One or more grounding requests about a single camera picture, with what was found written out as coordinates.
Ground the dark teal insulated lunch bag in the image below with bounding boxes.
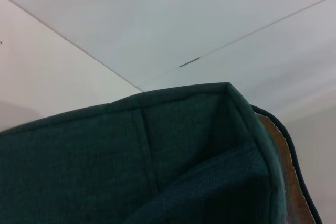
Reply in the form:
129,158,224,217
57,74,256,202
0,81,325,224

